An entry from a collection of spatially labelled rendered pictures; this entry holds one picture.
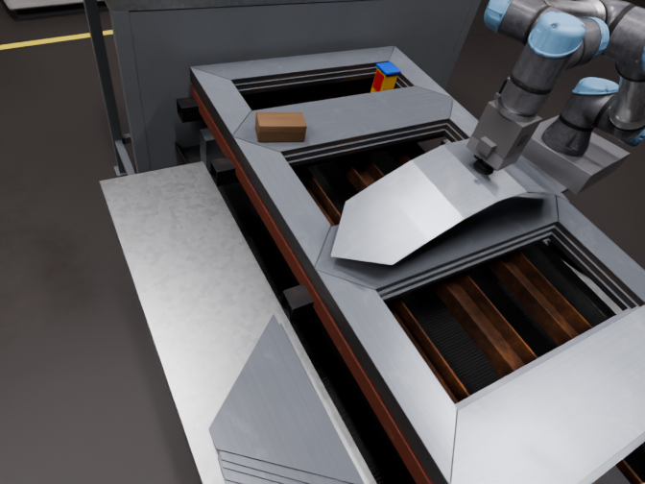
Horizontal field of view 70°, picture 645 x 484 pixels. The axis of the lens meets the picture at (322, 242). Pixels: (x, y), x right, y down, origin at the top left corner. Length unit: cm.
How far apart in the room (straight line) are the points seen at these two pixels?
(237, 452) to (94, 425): 96
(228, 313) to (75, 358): 95
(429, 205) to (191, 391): 57
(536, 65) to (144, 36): 99
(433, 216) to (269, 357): 41
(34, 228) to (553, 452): 199
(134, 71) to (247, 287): 74
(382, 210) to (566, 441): 52
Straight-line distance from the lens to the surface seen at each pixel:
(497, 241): 115
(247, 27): 152
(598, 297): 148
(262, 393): 86
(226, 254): 107
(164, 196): 120
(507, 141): 94
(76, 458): 171
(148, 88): 151
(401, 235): 91
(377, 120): 137
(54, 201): 235
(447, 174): 99
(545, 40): 87
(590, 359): 106
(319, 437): 85
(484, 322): 122
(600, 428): 99
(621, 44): 133
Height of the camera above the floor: 159
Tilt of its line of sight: 48 degrees down
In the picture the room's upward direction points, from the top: 15 degrees clockwise
